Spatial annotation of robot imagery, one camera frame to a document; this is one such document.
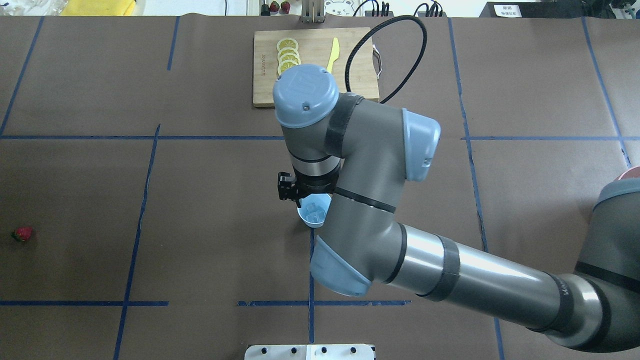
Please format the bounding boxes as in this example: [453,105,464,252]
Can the lemon slice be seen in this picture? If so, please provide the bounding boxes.
[276,38,299,51]
[278,47,301,62]
[277,60,300,79]
[278,52,302,71]

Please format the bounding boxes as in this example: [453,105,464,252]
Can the clear ice cube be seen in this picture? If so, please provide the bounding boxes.
[305,202,323,224]

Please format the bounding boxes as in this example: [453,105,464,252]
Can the red strawberry on tray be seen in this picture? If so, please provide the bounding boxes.
[269,0,281,13]
[279,0,291,15]

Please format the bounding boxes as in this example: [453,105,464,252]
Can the red strawberry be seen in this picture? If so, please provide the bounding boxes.
[11,227,34,242]
[269,0,281,13]
[279,0,291,15]

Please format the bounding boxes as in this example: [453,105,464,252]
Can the wooden cutting board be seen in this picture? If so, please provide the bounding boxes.
[253,27,380,108]

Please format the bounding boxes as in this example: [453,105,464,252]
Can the aluminium frame post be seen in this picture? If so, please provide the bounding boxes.
[301,0,326,24]

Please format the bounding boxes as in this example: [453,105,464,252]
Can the light blue cup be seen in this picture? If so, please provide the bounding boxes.
[297,193,332,228]

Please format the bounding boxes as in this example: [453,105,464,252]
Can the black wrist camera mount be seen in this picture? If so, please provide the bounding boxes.
[277,171,300,202]

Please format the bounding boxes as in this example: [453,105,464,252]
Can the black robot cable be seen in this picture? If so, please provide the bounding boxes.
[345,15,428,105]

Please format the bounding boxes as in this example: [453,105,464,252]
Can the white pedestal column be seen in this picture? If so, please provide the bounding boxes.
[244,343,377,360]

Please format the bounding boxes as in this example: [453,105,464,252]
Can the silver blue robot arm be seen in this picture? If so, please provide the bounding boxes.
[273,64,639,353]

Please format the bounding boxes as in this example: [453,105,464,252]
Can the yellow plastic knife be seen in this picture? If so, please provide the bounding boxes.
[326,37,340,74]

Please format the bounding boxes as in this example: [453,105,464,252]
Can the yellow cloth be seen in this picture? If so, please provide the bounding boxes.
[61,0,137,17]

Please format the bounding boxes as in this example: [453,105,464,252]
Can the pink bowl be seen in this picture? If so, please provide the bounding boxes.
[615,166,640,181]

